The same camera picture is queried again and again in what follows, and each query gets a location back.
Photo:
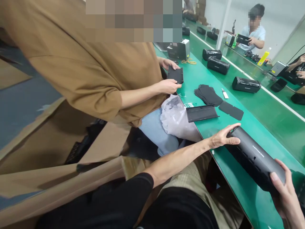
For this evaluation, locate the person's right hand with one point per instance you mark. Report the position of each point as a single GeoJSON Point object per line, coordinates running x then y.
{"type": "Point", "coordinates": [292, 198]}

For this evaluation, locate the person's left hand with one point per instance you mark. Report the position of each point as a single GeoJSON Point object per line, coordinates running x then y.
{"type": "Point", "coordinates": [218, 140]}

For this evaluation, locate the person's left index finger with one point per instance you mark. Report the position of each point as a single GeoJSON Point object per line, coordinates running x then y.
{"type": "Point", "coordinates": [231, 127]}

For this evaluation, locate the person's left thumb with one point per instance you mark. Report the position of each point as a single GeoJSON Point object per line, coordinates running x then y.
{"type": "Point", "coordinates": [232, 141]}

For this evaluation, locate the person's right index finger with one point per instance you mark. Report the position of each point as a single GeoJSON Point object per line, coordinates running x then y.
{"type": "Point", "coordinates": [283, 167]}

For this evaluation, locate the person's right thumb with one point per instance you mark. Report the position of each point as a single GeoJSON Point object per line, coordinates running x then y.
{"type": "Point", "coordinates": [276, 179]}

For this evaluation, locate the long black speaker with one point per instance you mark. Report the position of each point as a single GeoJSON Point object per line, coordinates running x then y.
{"type": "Point", "coordinates": [255, 155]}

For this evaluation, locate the single black foam pad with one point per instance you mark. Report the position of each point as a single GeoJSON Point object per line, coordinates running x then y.
{"type": "Point", "coordinates": [231, 110]}

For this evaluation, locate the black curved plastic panel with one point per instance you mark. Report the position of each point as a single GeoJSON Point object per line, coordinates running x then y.
{"type": "Point", "coordinates": [175, 74]}
{"type": "Point", "coordinates": [201, 113]}

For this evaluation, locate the small white tube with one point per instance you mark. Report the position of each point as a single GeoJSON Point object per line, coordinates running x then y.
{"type": "Point", "coordinates": [225, 93]}

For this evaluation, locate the pile of black foam sheets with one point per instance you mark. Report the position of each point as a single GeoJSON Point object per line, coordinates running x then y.
{"type": "Point", "coordinates": [207, 95]}

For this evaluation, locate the clear plastic film scrap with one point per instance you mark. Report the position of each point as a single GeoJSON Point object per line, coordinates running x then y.
{"type": "Point", "coordinates": [190, 105]}
{"type": "Point", "coordinates": [183, 95]}

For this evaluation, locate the person's legs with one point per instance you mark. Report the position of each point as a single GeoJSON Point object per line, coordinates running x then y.
{"type": "Point", "coordinates": [190, 174]}

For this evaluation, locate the clear plastic bag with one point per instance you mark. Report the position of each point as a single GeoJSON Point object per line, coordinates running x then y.
{"type": "Point", "coordinates": [174, 119]}

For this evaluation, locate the silver box device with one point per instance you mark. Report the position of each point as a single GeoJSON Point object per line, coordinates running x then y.
{"type": "Point", "coordinates": [230, 40]}
{"type": "Point", "coordinates": [178, 49]}
{"type": "Point", "coordinates": [278, 68]}

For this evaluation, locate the yellow bottle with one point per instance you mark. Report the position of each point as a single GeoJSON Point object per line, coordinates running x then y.
{"type": "Point", "coordinates": [264, 57]}

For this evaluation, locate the yellow rubber bands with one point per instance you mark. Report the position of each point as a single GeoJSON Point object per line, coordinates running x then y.
{"type": "Point", "coordinates": [188, 62]}

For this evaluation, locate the person's body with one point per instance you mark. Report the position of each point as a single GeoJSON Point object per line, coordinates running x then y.
{"type": "Point", "coordinates": [119, 207]}

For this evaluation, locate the black plastic parts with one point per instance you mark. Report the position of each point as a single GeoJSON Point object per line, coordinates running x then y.
{"type": "Point", "coordinates": [79, 149]}

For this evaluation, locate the brown cardboard carton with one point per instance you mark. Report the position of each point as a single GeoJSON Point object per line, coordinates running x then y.
{"type": "Point", "coordinates": [35, 143]}

